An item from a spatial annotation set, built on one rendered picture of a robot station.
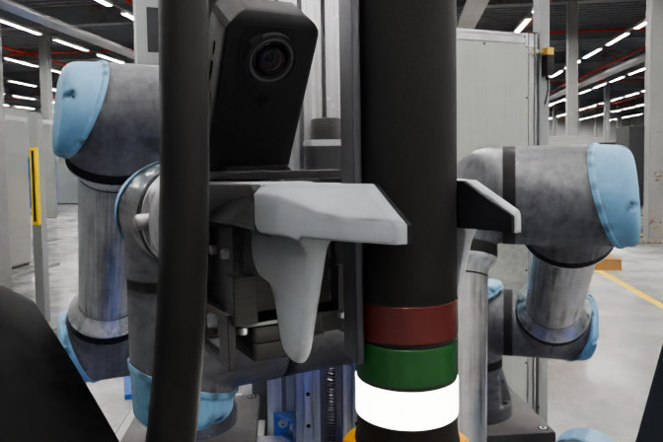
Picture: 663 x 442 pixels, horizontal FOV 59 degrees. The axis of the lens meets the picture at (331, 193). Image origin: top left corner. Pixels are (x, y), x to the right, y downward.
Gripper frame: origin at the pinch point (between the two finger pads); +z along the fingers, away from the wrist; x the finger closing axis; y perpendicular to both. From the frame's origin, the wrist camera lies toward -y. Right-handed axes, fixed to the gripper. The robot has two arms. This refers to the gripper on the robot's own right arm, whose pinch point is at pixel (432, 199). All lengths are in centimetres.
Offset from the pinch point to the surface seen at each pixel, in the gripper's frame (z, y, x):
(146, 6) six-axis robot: -390, -111, -77
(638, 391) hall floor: -208, 146, -337
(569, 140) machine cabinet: -769, -45, -982
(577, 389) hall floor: -231, 146, -307
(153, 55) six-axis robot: -390, -78, -80
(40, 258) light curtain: -596, 81, -17
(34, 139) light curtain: -597, -32, -15
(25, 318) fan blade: -12.7, 4.8, 10.6
